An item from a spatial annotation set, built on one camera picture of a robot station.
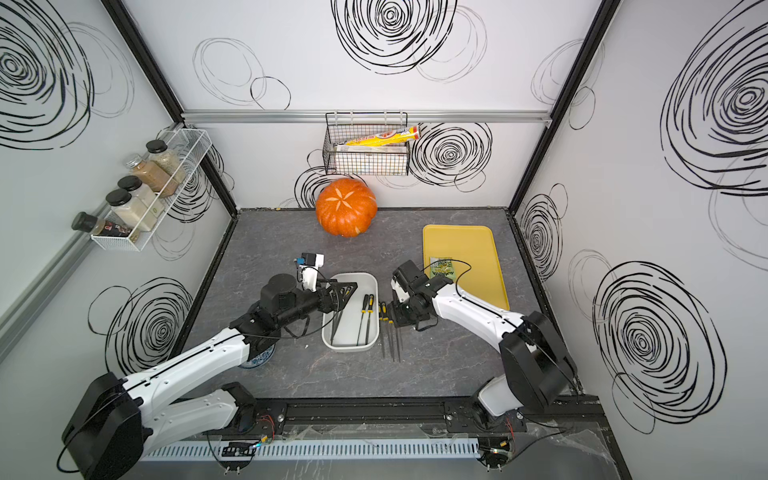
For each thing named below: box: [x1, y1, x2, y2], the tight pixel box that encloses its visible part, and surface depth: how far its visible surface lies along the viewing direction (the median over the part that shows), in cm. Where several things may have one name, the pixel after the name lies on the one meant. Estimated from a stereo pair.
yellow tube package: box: [345, 125, 421, 146], surface depth 89 cm
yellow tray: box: [422, 225, 510, 311], surface depth 111 cm
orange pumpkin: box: [316, 178, 378, 238], surface depth 107 cm
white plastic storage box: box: [321, 272, 380, 352], surface depth 91 cm
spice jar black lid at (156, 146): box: [146, 139, 168, 154], surface depth 76 cm
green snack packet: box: [430, 257, 456, 282], surface depth 104 cm
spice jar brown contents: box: [125, 154, 179, 197], surface depth 74 cm
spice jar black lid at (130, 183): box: [118, 175, 143, 192], surface depth 68 cm
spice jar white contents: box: [105, 189, 158, 232], surface depth 67 cm
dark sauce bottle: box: [71, 211, 132, 236], surface depth 62 cm
